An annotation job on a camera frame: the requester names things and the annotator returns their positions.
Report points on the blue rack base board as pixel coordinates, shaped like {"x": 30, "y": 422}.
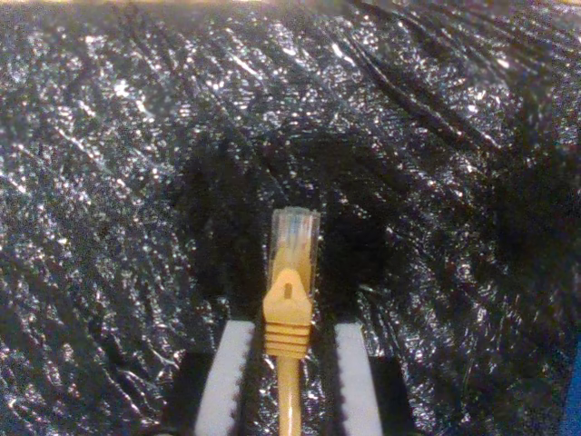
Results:
{"x": 574, "y": 399}

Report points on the black bubble wrap mat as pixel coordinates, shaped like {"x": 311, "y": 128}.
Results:
{"x": 136, "y": 181}

